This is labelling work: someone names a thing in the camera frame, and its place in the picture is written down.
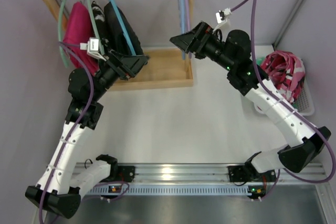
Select white plastic basket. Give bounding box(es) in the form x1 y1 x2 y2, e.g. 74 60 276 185
251 55 315 116

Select pale green hanger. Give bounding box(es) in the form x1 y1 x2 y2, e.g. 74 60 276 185
86 0 104 55

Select black white patterned garment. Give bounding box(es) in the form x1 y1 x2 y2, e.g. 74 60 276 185
91 1 109 48

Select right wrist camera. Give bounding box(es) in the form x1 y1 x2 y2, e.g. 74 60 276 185
213 8 232 31

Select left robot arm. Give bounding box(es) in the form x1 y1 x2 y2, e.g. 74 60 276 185
25 51 150 219

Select green white towel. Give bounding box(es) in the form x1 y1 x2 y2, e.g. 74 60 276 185
256 57 266 66

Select magenta garment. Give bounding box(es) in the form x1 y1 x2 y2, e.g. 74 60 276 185
62 2 98 76

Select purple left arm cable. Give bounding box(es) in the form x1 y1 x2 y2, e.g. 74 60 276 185
38 41 131 224

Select wooden clothes rack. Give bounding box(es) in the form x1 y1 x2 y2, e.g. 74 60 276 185
43 0 194 91

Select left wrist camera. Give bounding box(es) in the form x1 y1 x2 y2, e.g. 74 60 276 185
79 37 106 61

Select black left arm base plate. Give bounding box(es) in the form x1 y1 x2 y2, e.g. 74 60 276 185
111 165 135 183

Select white slotted cable duct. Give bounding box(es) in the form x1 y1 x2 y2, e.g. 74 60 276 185
87 184 264 196

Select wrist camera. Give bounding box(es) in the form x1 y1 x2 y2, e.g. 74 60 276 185
213 8 232 31
79 37 106 61

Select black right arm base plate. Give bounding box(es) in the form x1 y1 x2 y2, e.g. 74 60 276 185
228 165 277 184

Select aluminium mounting rail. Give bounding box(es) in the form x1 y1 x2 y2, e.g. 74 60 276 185
70 162 329 185

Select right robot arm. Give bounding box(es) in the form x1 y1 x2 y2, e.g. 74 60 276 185
170 22 331 178

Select lilac hanger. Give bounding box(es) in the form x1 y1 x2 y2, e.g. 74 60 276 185
182 0 192 59

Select black trousers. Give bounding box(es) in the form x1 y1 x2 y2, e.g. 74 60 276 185
104 3 144 55

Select pink floral trousers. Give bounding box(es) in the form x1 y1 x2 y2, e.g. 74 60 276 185
260 50 306 104

